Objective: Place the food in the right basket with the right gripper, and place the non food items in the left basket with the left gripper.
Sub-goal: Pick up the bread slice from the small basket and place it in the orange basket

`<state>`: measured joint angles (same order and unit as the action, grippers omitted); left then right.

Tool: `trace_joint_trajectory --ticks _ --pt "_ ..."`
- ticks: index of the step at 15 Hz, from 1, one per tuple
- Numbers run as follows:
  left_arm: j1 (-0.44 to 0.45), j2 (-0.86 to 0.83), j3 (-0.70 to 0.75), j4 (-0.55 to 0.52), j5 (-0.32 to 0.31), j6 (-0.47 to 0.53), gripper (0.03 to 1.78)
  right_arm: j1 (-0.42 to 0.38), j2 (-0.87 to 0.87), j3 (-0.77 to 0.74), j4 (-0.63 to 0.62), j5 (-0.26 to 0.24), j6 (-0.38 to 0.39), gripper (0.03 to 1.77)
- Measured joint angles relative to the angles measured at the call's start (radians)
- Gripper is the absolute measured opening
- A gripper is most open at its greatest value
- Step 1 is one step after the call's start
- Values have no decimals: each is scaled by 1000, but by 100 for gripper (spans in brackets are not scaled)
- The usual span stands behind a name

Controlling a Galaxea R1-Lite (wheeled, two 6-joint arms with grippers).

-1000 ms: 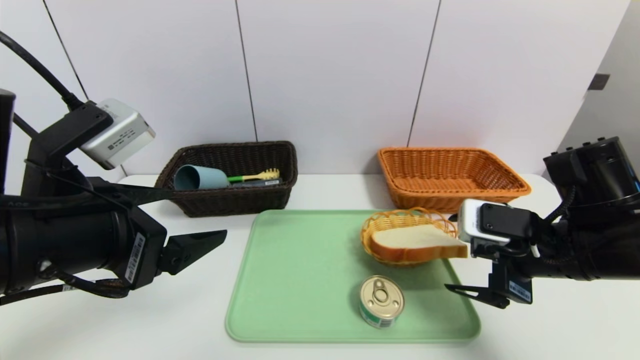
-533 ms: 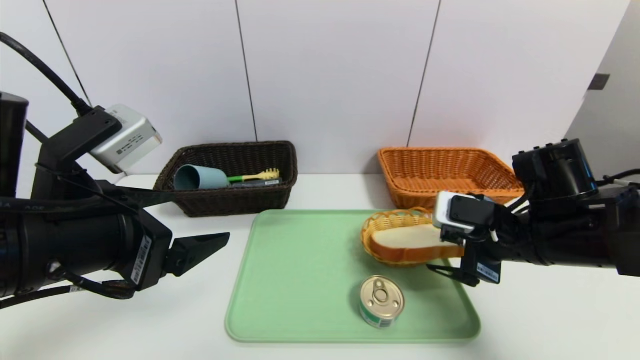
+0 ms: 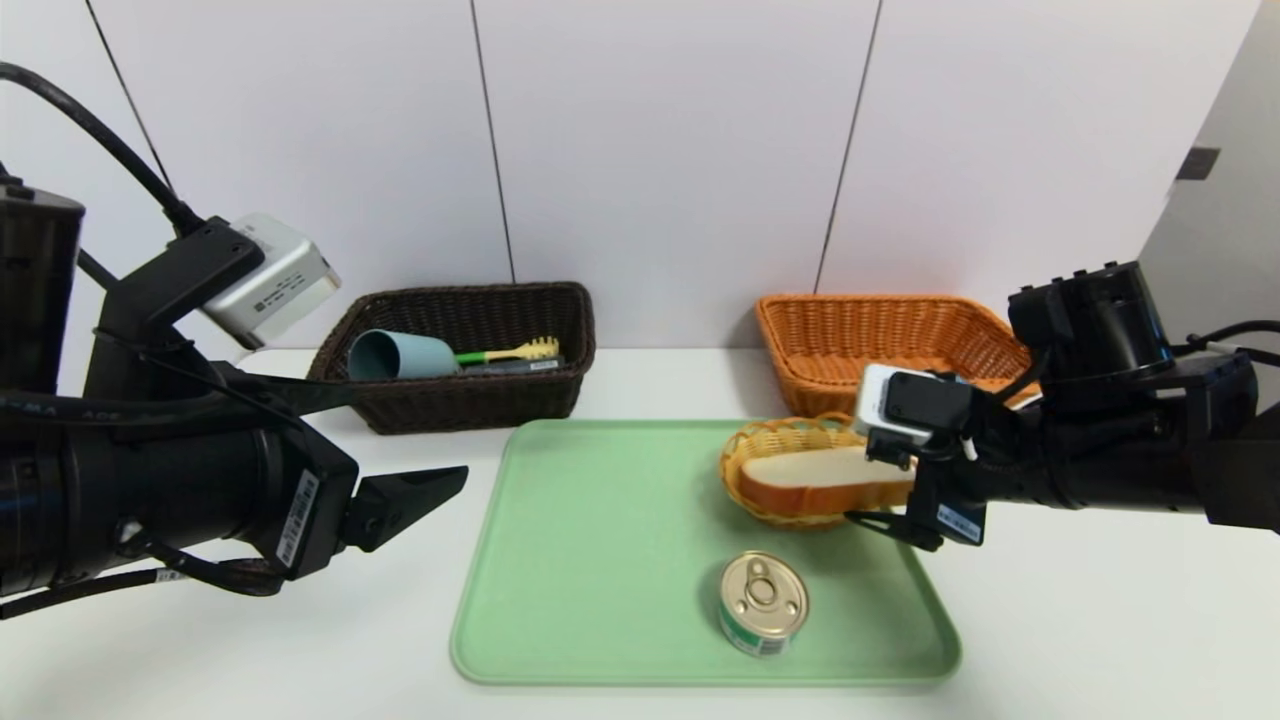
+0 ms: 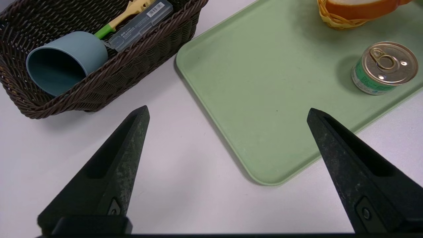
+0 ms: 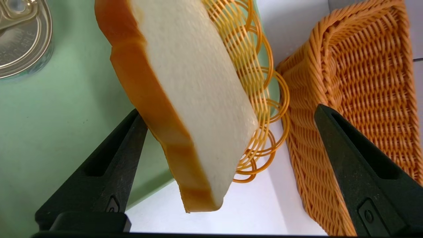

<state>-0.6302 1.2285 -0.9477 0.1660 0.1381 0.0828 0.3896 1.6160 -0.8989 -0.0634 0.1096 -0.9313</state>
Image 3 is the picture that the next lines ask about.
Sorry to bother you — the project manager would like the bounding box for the small round orange wicker basket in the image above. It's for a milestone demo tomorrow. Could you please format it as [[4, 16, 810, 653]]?
[[720, 415, 919, 531]]

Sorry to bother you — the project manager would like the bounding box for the large orange wicker basket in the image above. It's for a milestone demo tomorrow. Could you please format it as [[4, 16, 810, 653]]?
[[755, 293, 1063, 421]]

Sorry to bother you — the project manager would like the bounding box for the yellow pasta spoon green handle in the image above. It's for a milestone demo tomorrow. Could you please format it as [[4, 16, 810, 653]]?
[[455, 337, 561, 366]]

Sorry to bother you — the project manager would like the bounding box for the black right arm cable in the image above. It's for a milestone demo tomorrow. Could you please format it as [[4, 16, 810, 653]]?
[[1170, 320, 1280, 369]]

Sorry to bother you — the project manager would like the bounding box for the thick black left camera cable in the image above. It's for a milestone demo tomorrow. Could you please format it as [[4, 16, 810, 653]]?
[[0, 62, 206, 236]]

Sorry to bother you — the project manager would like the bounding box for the white bread slice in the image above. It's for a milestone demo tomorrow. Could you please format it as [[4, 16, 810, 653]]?
[[738, 447, 916, 518]]

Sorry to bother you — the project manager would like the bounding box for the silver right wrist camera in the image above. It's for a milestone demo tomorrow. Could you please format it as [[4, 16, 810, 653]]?
[[853, 365, 976, 446]]

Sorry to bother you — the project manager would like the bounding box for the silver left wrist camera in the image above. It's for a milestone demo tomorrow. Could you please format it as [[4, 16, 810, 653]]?
[[200, 212, 341, 351]]

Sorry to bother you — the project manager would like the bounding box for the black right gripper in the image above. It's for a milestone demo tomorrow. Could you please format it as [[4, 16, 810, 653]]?
[[843, 456, 1054, 553]]

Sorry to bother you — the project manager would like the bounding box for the tin can gold lid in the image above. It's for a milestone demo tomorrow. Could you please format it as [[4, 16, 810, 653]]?
[[718, 550, 811, 658]]

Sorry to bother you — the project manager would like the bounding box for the light green plastic tray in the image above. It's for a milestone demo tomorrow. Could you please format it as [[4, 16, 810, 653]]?
[[450, 419, 963, 686]]

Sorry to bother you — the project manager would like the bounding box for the blue-grey plastic cup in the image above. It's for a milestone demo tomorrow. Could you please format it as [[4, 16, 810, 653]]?
[[347, 330, 461, 383]]

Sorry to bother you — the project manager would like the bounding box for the grey clear cutlery case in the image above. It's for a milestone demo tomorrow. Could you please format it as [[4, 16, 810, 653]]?
[[460, 358, 566, 378]]

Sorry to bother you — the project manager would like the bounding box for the dark brown wicker basket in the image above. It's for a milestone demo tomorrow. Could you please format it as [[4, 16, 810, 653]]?
[[306, 282, 597, 436]]

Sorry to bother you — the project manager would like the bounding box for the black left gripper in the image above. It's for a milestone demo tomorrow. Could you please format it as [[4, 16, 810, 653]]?
[[111, 362, 469, 582]]

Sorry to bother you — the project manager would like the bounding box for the thin black left gripper cable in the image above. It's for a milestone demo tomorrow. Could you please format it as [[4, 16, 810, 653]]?
[[0, 520, 291, 621]]

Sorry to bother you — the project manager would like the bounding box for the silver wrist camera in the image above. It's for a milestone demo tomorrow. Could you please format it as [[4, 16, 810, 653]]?
[[853, 365, 976, 446], [200, 212, 341, 351]]

